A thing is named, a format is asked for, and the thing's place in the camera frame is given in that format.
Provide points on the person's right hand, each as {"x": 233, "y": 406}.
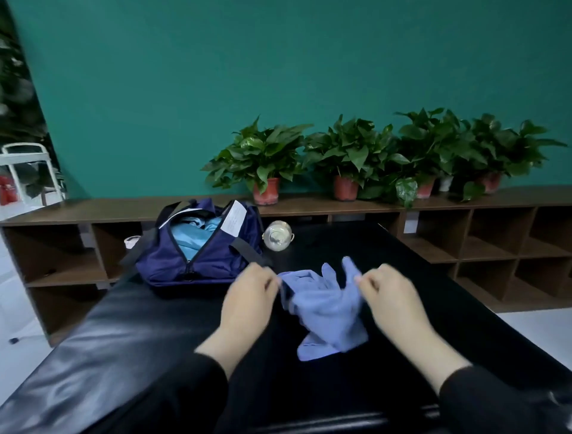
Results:
{"x": 393, "y": 300}

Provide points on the person's left hand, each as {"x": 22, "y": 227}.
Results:
{"x": 248, "y": 304}

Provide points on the purple cloth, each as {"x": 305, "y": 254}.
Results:
{"x": 326, "y": 308}

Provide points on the clear bottle silver cap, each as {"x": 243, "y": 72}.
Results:
{"x": 278, "y": 235}

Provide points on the light blue vest black trim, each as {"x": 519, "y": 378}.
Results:
{"x": 192, "y": 234}

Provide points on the navy blue bag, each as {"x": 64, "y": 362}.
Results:
{"x": 170, "y": 259}

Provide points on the person's left forearm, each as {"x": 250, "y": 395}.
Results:
{"x": 170, "y": 393}

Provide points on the person's right forearm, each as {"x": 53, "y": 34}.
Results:
{"x": 465, "y": 384}

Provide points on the wooden shelf cabinet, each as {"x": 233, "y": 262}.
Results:
{"x": 500, "y": 246}

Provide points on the small white-lidded jar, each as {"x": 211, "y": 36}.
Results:
{"x": 131, "y": 241}

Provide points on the green plant in red pot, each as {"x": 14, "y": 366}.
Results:
{"x": 259, "y": 156}
{"x": 353, "y": 152}
{"x": 505, "y": 148}

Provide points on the green plant in white pot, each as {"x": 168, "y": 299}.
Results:
{"x": 429, "y": 148}

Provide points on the black leather bench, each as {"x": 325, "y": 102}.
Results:
{"x": 98, "y": 358}

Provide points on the white wheeled cart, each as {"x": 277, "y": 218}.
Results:
{"x": 31, "y": 161}

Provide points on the red bottle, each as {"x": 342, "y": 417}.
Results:
{"x": 7, "y": 189}

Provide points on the white metal rack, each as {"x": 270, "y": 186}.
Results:
{"x": 18, "y": 89}

